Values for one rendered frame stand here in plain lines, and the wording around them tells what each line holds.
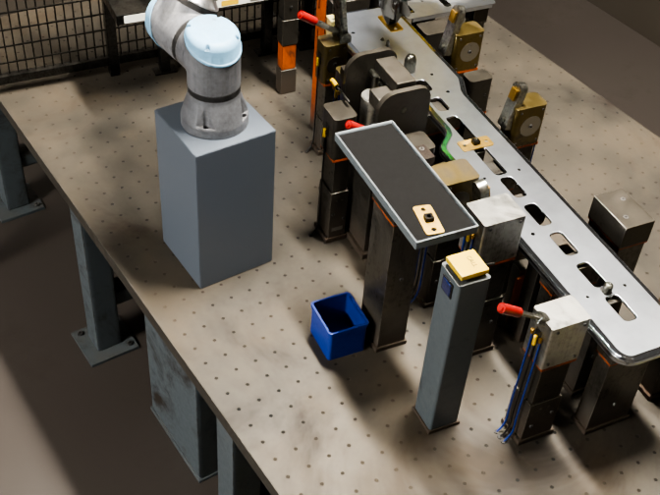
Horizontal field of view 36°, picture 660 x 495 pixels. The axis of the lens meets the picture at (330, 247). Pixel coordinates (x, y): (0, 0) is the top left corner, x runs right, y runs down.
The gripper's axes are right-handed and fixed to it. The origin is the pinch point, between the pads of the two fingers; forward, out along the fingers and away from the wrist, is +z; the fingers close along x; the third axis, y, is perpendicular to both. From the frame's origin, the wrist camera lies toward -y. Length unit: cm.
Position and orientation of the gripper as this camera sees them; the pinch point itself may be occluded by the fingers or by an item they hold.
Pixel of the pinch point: (391, 17)
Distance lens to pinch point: 273.9
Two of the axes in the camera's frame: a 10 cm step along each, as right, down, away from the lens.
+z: -0.7, 7.3, 6.8
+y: 4.2, 6.4, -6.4
